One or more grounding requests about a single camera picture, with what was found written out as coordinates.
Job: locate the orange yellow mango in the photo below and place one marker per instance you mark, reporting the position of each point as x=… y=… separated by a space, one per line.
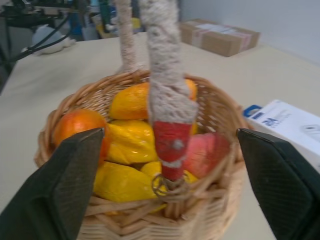
x=131 y=102

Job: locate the red apple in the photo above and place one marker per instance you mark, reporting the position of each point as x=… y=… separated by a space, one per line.
x=202 y=152

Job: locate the white plush toy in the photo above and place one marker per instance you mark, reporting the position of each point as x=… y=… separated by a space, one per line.
x=50 y=40

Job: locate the brown cardboard box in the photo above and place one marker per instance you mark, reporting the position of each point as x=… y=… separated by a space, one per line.
x=220 y=36

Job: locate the orange round fruit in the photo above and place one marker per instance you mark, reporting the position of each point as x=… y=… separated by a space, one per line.
x=78 y=127

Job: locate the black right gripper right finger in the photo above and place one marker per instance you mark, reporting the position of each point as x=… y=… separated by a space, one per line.
x=282 y=185

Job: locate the yellow fruit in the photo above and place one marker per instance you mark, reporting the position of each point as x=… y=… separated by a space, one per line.
x=151 y=168

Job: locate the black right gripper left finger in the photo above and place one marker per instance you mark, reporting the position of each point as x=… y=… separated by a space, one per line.
x=50 y=190

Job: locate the white blue printed box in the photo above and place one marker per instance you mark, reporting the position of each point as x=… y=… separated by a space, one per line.
x=287 y=125

